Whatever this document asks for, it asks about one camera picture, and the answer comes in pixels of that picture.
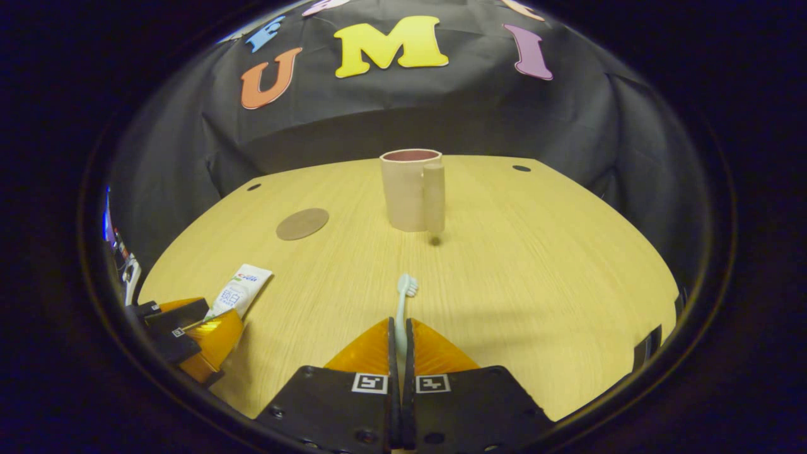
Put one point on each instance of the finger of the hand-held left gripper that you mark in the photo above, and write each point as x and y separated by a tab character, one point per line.
179	313
217	343

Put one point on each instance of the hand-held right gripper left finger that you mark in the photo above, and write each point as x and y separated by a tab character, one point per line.
392	353

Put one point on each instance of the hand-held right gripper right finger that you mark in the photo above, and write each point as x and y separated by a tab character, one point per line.
408	353

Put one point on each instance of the pale green toothbrush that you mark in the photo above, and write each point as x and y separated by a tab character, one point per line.
403	299

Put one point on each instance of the white toothpaste tube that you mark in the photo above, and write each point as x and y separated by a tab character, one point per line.
239	290

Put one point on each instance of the round brown coaster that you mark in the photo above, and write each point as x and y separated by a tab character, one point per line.
302	224

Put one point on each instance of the beige cup with brown inside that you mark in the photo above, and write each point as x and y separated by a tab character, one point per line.
406	189

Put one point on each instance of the white power strip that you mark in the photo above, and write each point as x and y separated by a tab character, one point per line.
131	277

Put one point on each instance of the lit screen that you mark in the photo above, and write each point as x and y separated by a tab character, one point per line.
108	217

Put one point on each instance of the black backdrop cloth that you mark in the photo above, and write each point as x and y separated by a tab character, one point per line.
410	113

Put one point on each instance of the black desk edge bracket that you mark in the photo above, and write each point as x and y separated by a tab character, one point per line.
648	348

